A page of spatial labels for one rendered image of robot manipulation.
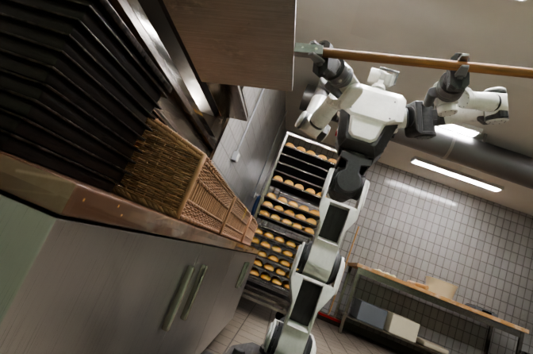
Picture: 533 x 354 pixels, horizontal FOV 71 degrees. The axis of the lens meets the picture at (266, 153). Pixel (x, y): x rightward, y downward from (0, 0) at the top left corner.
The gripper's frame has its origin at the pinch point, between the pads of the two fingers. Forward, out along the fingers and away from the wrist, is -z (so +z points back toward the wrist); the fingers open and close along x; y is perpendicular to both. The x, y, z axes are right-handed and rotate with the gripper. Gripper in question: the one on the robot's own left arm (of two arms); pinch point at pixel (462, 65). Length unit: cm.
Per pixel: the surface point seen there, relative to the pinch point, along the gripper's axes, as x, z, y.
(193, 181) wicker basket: 50, -37, 63
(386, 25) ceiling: -128, 163, 15
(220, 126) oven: -20, 129, 127
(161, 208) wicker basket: 57, -38, 68
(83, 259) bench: 67, -76, 55
